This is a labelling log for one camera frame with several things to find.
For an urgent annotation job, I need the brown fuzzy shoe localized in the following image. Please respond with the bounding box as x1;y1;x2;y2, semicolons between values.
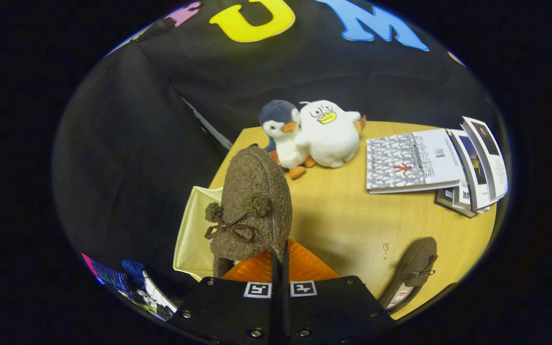
204;145;293;278
379;237;438;314

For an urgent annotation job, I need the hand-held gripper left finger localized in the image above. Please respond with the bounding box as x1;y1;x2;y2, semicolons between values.
168;249;277;345

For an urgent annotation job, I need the white duck plush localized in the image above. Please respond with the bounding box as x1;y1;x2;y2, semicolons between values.
295;100;367;169

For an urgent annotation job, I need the white book with dark photo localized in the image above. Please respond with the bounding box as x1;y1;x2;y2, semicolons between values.
461;116;509;201

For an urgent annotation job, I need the beige fabric storage box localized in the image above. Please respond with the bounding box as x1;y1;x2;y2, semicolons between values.
172;186;224;282

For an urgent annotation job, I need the colourful computer screen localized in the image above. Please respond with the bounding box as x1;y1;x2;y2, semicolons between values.
82;253;130;295

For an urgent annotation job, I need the grey patterned book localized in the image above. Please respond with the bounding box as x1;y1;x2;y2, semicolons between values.
366;128;463;195

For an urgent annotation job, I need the white book with black print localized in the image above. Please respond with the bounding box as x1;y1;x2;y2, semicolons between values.
452;184;490;214

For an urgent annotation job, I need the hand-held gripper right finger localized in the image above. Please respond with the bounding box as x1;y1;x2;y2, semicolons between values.
282;239;397;345

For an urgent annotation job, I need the grey and white penguin plush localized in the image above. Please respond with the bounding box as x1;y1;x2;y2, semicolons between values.
258;100;316;180

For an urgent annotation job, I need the blue object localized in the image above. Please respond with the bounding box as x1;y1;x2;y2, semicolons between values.
122;259;146;288

